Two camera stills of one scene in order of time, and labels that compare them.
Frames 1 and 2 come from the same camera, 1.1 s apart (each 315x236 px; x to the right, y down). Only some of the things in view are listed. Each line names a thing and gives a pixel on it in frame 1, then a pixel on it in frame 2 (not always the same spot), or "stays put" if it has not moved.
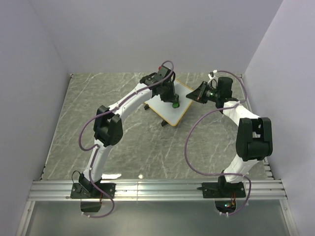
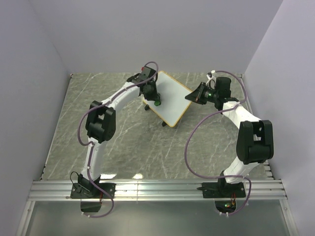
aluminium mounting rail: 261,190 stays put
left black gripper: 173,98 → 156,96
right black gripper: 198,94 stays put
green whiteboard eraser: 175,104 → 157,103
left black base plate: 86,191 stays put
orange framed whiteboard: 165,109 stays put
